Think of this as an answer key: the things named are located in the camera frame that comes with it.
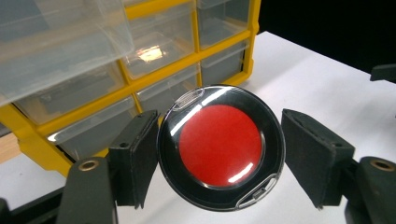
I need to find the wooden board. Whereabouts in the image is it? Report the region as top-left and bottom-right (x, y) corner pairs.
(0, 133), (23, 164)

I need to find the set of clear plastic drawers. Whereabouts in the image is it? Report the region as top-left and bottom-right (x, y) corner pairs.
(13, 0), (251, 161)

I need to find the round black red compact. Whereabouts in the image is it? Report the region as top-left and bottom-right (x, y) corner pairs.
(156, 84), (287, 213)

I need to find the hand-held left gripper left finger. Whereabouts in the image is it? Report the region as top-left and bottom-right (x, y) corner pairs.
(107, 109), (161, 210)

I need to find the clear plastic drawer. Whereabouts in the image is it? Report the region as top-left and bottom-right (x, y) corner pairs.
(0, 0), (135, 107)

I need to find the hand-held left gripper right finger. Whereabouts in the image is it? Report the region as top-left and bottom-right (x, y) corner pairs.
(280, 107), (357, 210)

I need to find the yellow black drawer organizer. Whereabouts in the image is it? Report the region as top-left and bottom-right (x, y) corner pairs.
(0, 0), (262, 178)

